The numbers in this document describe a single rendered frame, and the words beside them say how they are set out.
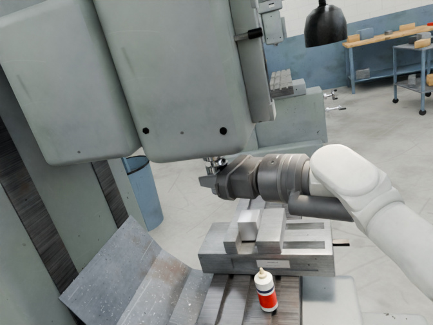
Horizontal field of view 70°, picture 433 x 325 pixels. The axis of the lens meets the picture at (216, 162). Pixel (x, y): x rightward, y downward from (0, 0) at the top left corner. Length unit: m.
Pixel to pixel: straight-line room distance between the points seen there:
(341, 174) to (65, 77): 0.44
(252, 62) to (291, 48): 6.53
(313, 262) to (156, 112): 0.53
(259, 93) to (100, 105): 0.26
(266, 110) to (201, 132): 0.12
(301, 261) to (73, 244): 0.55
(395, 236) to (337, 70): 6.76
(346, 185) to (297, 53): 6.65
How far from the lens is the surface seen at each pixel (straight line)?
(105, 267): 0.88
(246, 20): 0.53
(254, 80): 0.54
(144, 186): 2.85
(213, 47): 0.46
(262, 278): 0.73
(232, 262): 0.87
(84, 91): 0.54
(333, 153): 0.50
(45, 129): 0.62
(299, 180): 0.51
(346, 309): 0.89
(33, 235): 0.74
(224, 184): 0.55
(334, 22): 0.60
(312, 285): 0.94
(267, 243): 0.80
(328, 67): 7.12
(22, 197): 0.72
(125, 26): 0.51
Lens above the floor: 1.49
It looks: 21 degrees down
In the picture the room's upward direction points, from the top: 14 degrees counter-clockwise
